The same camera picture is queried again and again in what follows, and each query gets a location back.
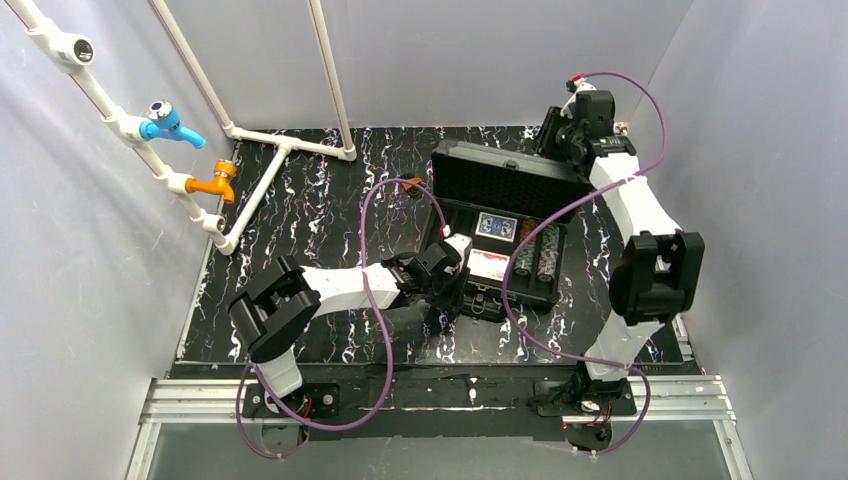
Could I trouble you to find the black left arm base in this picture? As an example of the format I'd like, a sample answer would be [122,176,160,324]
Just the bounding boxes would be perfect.
[235,379,340,460]

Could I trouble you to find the orange plastic faucet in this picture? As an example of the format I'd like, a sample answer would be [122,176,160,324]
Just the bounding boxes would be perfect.
[184,160,238,204]

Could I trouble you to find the blue yellow poker chip stack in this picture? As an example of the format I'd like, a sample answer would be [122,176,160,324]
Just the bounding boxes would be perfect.
[540,225,560,257]

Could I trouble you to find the blue plastic faucet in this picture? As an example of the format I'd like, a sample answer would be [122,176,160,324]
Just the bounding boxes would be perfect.
[139,100,206,149]

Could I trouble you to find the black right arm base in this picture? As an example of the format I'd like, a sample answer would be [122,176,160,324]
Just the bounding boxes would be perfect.
[527,367,637,454]

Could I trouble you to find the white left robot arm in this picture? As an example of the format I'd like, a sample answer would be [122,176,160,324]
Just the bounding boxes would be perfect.
[225,234,472,397]

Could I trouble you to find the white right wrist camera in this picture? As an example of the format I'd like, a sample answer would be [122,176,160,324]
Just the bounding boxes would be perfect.
[559,73,596,118]

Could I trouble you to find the black foam-lined poker case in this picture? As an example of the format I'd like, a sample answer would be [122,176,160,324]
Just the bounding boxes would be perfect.
[421,139,592,323]

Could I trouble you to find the blue playing card deck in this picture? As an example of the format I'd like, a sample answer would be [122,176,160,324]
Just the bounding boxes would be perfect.
[475,212,518,243]

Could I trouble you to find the blue orange poker chip stack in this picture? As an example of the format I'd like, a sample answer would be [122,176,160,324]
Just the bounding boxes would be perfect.
[536,250,559,283]

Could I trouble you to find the green poker chip stack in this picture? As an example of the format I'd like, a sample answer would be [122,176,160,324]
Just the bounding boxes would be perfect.
[513,243,535,276]

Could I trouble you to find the aluminium front rail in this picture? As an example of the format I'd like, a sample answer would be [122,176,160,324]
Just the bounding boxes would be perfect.
[126,375,753,479]

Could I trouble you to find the brown poker chip stack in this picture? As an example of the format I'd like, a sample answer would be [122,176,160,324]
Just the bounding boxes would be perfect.
[519,218,539,247]

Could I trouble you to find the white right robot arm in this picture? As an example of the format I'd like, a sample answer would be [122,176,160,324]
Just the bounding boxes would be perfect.
[536,86,705,382]

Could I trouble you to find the red playing card deck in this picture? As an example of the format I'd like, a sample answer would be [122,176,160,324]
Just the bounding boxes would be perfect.
[467,248,510,282]

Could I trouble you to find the white PVC pipe frame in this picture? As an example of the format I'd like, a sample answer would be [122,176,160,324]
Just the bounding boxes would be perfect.
[7,1,357,255]

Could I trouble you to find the small orange black clip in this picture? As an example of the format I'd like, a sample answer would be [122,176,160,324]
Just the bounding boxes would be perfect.
[401,176,423,198]

